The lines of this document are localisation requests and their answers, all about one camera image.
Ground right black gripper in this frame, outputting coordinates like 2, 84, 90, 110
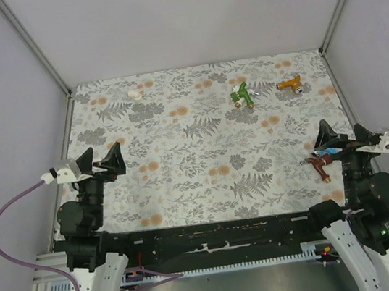
309, 111, 388, 209

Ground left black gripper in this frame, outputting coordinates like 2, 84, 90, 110
71, 140, 134, 227

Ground orange water faucet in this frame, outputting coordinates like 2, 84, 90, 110
276, 75, 304, 94

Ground white pipe elbow far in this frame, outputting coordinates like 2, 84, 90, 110
127, 90, 143, 101

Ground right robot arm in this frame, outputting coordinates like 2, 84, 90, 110
307, 120, 389, 291

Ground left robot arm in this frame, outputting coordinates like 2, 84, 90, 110
43, 143, 138, 291

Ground blue water faucet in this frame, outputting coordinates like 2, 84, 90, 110
311, 147, 340, 158

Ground brown water faucet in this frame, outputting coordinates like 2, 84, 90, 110
300, 153, 333, 183

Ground green water faucet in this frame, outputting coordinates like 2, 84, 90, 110
230, 82, 254, 109

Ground floral table mat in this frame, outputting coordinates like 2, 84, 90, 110
67, 51, 351, 232

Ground white green faucet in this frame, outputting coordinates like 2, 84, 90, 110
238, 90, 260, 109

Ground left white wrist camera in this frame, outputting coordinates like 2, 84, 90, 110
41, 159, 91, 185

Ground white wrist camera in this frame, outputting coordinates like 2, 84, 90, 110
41, 159, 91, 185
356, 131, 389, 155

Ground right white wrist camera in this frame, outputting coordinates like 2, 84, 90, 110
356, 131, 389, 155

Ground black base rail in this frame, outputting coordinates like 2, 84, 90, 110
54, 197, 356, 282

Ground white cable duct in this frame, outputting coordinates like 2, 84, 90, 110
48, 238, 331, 291

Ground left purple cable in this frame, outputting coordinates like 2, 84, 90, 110
0, 178, 80, 291

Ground left aluminium frame post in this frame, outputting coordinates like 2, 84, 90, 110
0, 0, 75, 108

